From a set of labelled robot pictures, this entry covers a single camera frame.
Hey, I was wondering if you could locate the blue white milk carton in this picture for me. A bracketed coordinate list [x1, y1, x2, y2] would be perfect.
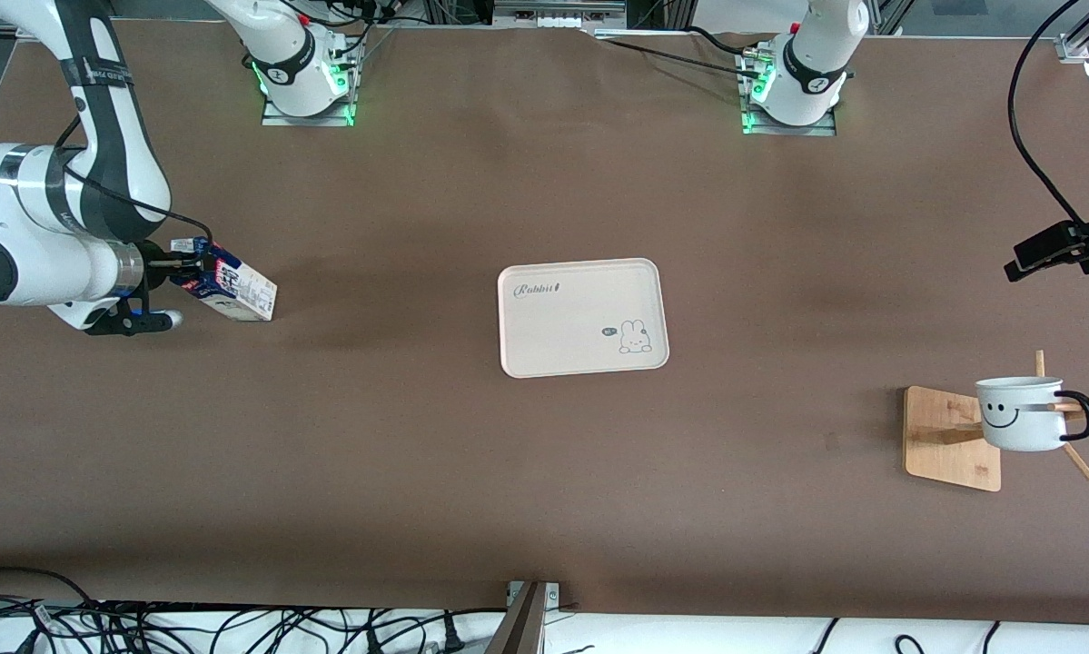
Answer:
[170, 238, 279, 323]

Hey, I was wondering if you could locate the grey metal camera post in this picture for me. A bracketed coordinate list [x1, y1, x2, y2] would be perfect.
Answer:
[485, 580, 563, 654]

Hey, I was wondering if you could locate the grey power strip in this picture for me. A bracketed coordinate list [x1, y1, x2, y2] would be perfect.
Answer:
[492, 0, 629, 28]

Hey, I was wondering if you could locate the brown table cover sheet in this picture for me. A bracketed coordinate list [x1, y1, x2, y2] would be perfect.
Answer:
[0, 20, 1089, 628]

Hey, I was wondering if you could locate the wooden mug stand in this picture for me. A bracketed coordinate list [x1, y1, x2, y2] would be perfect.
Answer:
[903, 350, 1089, 493]

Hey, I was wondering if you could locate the white smiley face mug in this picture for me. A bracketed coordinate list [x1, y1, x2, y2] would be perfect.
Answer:
[975, 375, 1089, 452]

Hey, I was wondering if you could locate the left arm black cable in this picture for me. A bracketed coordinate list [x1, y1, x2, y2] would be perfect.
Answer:
[1007, 0, 1089, 228]

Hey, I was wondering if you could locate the cream rabbit print tray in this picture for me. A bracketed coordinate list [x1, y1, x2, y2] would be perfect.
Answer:
[497, 258, 670, 379]

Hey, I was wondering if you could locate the long black base cable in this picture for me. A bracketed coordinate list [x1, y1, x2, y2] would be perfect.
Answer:
[599, 38, 767, 78]

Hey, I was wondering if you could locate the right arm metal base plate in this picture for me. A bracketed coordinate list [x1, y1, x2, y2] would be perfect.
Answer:
[261, 54, 363, 128]

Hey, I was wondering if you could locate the short black base cable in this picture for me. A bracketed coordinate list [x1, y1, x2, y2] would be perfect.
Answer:
[685, 25, 763, 57]

